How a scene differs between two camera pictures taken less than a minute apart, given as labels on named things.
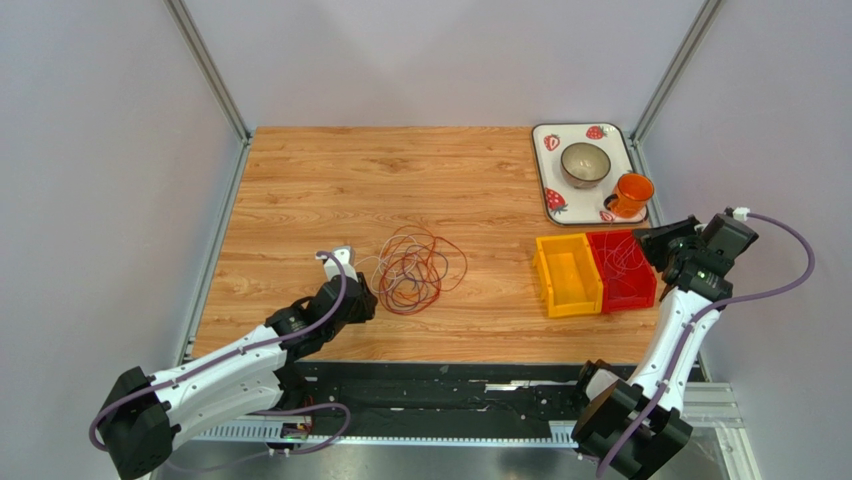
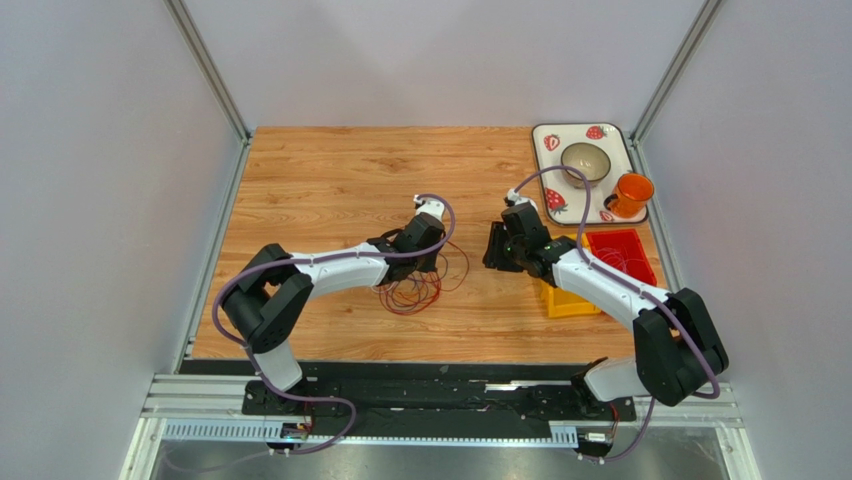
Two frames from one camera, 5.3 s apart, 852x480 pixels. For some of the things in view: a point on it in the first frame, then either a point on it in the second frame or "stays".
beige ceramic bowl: [584, 165] stays
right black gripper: [663, 236] -> [500, 252]
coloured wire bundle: [412, 267] stays
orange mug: [631, 193] stays
